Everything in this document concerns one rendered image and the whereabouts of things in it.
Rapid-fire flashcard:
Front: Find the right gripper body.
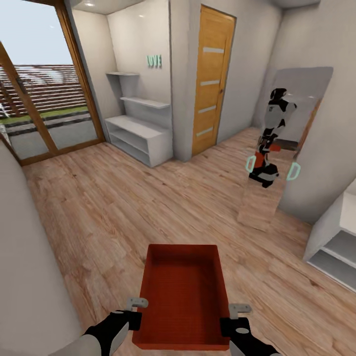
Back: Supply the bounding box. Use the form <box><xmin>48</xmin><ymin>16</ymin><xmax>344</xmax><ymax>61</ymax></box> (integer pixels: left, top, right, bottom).
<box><xmin>220</xmin><ymin>317</ymin><xmax>251</xmax><ymax>337</ymax></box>

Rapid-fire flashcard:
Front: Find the storage box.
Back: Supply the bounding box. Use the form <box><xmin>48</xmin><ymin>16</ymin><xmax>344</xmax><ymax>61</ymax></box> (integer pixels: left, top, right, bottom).
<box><xmin>132</xmin><ymin>244</ymin><xmax>231</xmax><ymax>351</ymax></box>

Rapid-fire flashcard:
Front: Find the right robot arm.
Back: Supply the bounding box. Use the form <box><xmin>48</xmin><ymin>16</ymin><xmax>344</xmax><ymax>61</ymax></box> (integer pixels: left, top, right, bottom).
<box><xmin>220</xmin><ymin>303</ymin><xmax>283</xmax><ymax>356</ymax></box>

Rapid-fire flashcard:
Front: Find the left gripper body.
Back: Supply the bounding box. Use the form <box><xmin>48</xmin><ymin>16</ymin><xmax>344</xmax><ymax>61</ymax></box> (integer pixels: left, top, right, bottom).
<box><xmin>126</xmin><ymin>311</ymin><xmax>142</xmax><ymax>331</ymax></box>

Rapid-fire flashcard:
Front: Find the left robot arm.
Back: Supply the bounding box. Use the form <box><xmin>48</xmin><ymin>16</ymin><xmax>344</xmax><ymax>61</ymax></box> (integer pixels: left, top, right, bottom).
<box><xmin>47</xmin><ymin>297</ymin><xmax>148</xmax><ymax>356</ymax></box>

